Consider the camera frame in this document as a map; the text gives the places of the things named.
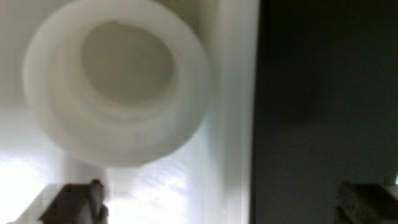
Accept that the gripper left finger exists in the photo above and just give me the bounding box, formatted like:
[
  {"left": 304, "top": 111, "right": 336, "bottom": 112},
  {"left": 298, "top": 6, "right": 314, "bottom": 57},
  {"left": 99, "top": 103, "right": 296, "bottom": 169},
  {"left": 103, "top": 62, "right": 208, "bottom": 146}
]
[{"left": 39, "top": 179, "right": 108, "bottom": 224}]

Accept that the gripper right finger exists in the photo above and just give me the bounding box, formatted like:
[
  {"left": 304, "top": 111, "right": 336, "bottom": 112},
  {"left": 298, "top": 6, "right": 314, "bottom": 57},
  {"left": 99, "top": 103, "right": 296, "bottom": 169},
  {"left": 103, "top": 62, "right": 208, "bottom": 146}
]
[{"left": 334, "top": 181, "right": 398, "bottom": 224}]

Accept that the white square tabletop part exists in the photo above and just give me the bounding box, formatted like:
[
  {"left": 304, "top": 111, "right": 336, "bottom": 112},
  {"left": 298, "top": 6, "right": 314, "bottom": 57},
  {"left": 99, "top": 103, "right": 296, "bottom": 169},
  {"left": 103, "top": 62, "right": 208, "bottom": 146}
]
[{"left": 0, "top": 0, "right": 259, "bottom": 224}]

